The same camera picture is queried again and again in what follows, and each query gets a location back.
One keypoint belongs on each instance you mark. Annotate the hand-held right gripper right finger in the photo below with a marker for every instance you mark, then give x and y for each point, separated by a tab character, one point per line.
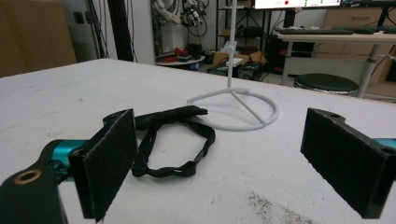
342	158

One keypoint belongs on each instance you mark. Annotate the light wooden cabinet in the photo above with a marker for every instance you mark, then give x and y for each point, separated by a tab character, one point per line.
351	18

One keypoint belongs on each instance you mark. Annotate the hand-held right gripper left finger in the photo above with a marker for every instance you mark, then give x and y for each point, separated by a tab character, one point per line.
106	168

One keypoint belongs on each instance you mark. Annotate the light wooden desk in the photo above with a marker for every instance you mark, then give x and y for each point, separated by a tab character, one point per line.
336	38

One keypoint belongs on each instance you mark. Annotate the computer monitor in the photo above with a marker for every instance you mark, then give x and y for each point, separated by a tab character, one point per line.
295	3

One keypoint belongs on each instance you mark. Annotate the black metal post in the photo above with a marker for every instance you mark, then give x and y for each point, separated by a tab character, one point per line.
120	29

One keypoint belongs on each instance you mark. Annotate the black round stool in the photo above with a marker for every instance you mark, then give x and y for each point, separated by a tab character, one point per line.
325	82

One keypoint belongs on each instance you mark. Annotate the white round side table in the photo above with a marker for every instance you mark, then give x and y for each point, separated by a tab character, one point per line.
182	62

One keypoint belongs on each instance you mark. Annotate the black metal shelf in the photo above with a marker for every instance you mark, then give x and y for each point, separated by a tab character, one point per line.
249	28

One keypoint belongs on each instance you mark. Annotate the open cardboard box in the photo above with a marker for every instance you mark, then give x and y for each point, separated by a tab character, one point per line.
249	56

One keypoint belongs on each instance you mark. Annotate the red tool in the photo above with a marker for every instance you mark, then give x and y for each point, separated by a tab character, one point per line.
180	52

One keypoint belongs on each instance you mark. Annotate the black keyboard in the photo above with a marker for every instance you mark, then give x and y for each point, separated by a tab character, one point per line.
314	31

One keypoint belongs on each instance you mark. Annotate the brown cardboard panel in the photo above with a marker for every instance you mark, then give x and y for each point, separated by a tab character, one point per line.
34	34

